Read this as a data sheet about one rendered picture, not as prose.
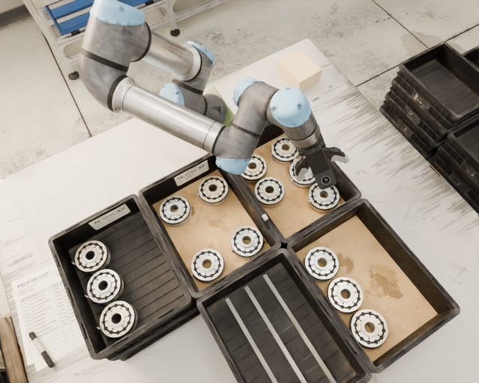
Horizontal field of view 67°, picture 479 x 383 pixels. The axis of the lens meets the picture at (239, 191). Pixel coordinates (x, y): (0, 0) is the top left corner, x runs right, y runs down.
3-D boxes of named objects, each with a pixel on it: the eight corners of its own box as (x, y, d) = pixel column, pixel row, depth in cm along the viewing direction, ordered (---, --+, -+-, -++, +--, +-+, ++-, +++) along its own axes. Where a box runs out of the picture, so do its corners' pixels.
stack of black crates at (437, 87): (372, 119, 220) (398, 63, 179) (410, 99, 225) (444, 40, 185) (418, 169, 203) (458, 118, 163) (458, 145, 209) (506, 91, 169)
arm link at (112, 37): (182, 84, 136) (67, 47, 85) (196, 45, 132) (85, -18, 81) (207, 96, 133) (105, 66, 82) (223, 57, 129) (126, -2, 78)
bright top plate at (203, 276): (185, 262, 113) (184, 261, 112) (210, 242, 115) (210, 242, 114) (203, 287, 109) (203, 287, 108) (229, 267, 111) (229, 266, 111)
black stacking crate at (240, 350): (201, 308, 111) (195, 301, 101) (281, 257, 116) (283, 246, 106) (272, 441, 95) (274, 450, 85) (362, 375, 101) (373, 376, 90)
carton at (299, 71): (276, 72, 166) (277, 59, 160) (297, 61, 169) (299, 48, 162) (298, 94, 160) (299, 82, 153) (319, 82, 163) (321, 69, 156)
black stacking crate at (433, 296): (282, 257, 117) (284, 246, 106) (355, 211, 122) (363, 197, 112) (363, 375, 101) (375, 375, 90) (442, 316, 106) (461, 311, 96)
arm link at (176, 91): (178, 117, 140) (150, 109, 129) (190, 84, 137) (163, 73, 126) (198, 129, 134) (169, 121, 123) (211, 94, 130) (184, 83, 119)
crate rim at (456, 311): (283, 248, 108) (283, 245, 106) (363, 199, 114) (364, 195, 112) (372, 376, 92) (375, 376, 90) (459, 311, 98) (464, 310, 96)
